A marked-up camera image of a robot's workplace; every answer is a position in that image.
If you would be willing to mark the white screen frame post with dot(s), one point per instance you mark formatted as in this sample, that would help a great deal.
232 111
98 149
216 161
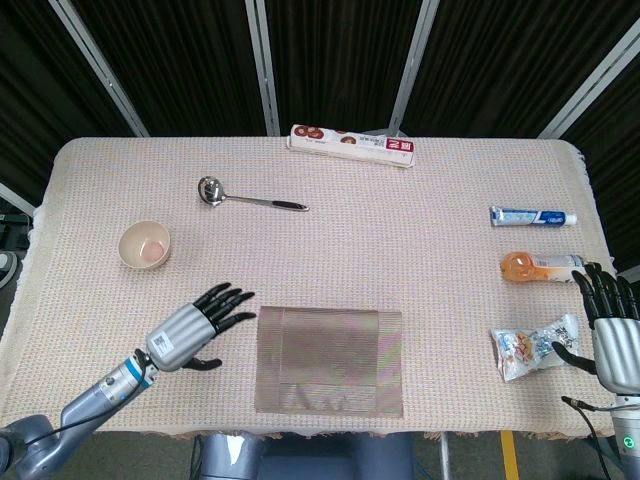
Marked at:
262 70
592 87
632 275
102 75
15 197
414 65

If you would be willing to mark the long cookie box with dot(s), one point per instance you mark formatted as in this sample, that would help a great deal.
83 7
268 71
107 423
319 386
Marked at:
350 145

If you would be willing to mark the blue white toothpaste tube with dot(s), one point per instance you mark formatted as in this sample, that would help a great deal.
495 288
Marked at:
530 217

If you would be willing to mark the blue grey robot torso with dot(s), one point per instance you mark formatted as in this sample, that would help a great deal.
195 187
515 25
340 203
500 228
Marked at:
235 457

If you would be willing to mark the clear snack packet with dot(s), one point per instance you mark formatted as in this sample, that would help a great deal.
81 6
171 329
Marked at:
530 347

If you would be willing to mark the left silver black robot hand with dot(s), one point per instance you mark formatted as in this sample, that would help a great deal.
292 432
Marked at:
180 335

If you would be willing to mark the metal table leg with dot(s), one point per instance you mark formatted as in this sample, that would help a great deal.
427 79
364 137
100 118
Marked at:
443 457

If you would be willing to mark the orange drink bottle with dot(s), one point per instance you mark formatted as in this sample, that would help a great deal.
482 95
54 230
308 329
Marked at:
530 267

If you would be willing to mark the beige woven tablecloth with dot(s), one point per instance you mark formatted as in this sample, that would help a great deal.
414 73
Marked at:
350 250

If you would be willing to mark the brown woven placemat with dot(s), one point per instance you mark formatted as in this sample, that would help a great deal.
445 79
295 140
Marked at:
325 355

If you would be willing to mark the beige round bowl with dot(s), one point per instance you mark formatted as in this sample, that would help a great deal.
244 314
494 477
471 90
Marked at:
145 247

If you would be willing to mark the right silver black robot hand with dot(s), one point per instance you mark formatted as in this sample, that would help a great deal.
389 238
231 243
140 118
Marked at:
617 350

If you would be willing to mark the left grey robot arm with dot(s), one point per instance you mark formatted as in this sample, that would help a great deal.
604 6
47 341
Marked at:
95 400

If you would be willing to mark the white round device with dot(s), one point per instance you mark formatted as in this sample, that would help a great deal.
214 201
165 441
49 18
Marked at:
7 270

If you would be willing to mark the black equipment rack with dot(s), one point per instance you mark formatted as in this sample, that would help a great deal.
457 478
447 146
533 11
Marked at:
10 230

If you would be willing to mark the dark pleated curtain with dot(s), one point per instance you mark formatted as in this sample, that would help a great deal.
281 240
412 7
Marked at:
190 60

